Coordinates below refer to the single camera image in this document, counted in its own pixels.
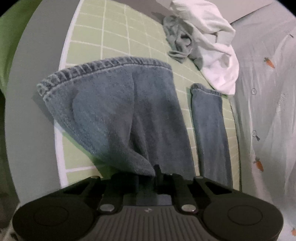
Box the blue denim jeans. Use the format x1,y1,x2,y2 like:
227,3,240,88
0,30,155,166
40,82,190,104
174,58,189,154
36,56,233,205

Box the grey t-shirt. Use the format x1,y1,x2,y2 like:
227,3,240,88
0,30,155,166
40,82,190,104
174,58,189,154
163,16,203,70

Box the light blue carrot-print sheet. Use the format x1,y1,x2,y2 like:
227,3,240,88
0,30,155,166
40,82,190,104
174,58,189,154
230,1,295,240

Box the white rounded board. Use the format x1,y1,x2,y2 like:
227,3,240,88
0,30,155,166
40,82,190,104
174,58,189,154
152,0,272,28

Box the white shirt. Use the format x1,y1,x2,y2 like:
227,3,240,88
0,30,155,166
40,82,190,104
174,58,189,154
170,1,239,95

